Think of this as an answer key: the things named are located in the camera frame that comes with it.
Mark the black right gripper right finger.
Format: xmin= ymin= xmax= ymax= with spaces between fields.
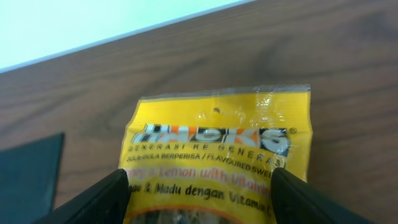
xmin=271 ymin=167 xmax=370 ymax=224

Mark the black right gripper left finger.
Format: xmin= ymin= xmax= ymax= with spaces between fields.
xmin=34 ymin=169 xmax=131 ymax=224

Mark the yellow Hacks candy bag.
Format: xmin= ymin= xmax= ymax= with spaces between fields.
xmin=119 ymin=85 xmax=312 ymax=223

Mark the black open gift box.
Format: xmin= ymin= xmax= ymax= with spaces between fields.
xmin=1 ymin=133 xmax=64 ymax=224

